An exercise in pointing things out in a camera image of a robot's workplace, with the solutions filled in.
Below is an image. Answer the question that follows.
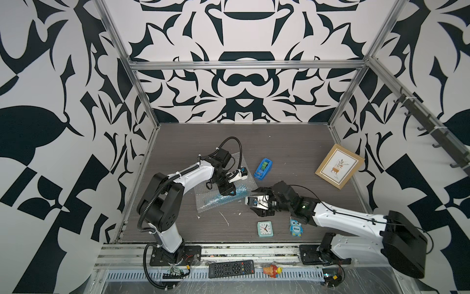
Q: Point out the black wall hook rack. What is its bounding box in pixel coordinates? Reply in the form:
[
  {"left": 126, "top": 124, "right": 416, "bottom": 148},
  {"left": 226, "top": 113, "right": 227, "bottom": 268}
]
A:
[{"left": 394, "top": 87, "right": 470, "bottom": 176}]

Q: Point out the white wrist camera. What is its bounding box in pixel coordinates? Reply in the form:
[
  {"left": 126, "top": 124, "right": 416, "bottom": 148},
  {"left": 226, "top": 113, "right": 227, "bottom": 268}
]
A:
[
  {"left": 245, "top": 196, "right": 263, "bottom": 209},
  {"left": 226, "top": 167, "right": 248, "bottom": 183}
]

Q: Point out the small circuit board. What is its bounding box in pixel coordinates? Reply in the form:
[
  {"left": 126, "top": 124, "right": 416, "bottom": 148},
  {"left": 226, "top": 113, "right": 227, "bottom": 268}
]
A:
[
  {"left": 162, "top": 267, "right": 190, "bottom": 279},
  {"left": 321, "top": 267, "right": 345, "bottom": 289}
]

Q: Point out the small teal alarm clock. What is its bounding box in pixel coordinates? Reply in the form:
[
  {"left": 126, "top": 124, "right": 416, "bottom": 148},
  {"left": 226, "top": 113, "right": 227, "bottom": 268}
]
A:
[{"left": 257, "top": 221, "right": 274, "bottom": 238}]

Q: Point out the black remote control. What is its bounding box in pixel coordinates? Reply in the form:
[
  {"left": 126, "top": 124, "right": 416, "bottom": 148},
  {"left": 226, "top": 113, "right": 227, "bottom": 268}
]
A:
[{"left": 208, "top": 260, "right": 255, "bottom": 279}]

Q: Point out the blue owl figurine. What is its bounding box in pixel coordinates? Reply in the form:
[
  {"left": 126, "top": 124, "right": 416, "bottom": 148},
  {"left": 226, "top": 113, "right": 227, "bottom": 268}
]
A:
[{"left": 290, "top": 219, "right": 303, "bottom": 237}]

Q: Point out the blue tape dispenser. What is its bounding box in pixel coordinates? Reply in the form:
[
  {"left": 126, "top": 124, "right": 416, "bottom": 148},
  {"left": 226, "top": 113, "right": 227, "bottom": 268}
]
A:
[{"left": 253, "top": 158, "right": 272, "bottom": 180}]

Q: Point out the red yellow toy figure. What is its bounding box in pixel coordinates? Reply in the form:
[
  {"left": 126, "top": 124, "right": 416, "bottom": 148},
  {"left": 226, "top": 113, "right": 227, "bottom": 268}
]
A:
[{"left": 263, "top": 265, "right": 283, "bottom": 278}]

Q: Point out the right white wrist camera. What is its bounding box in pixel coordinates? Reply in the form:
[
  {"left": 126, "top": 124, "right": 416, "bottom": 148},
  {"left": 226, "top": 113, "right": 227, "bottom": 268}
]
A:
[{"left": 245, "top": 196, "right": 263, "bottom": 209}]

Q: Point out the wooden framed picture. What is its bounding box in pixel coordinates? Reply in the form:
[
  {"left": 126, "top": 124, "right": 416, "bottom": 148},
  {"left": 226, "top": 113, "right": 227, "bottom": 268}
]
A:
[{"left": 315, "top": 144, "right": 365, "bottom": 190}]

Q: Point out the clear bubble wrap sheet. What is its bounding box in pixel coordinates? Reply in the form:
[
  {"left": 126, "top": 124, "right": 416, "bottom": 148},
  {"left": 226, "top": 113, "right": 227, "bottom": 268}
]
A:
[{"left": 193, "top": 154, "right": 258, "bottom": 214}]

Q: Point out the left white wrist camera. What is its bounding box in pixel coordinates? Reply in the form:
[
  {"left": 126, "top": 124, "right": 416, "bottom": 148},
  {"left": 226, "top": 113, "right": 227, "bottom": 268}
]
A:
[{"left": 226, "top": 167, "right": 248, "bottom": 183}]

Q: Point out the right small circuit board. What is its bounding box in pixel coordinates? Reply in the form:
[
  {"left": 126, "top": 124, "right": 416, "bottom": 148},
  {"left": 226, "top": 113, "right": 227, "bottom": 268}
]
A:
[{"left": 321, "top": 267, "right": 345, "bottom": 289}]

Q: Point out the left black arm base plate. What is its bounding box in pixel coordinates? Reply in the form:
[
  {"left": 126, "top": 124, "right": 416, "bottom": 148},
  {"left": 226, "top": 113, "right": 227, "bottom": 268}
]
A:
[{"left": 149, "top": 246, "right": 202, "bottom": 267}]

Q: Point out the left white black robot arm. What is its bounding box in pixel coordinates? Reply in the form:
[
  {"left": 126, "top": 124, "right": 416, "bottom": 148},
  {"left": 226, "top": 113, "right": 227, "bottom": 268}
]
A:
[{"left": 137, "top": 136, "right": 247, "bottom": 255}]

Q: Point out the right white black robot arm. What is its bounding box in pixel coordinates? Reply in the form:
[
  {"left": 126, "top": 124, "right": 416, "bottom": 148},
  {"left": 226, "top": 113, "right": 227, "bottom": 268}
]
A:
[{"left": 245, "top": 181, "right": 432, "bottom": 279}]

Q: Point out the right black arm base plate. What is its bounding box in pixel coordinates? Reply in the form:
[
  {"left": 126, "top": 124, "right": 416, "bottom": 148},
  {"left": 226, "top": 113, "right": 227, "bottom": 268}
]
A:
[{"left": 299, "top": 245, "right": 352, "bottom": 266}]

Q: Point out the left small circuit board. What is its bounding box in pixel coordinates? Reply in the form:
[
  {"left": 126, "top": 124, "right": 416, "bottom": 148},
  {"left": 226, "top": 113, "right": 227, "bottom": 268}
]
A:
[{"left": 162, "top": 267, "right": 190, "bottom": 279}]

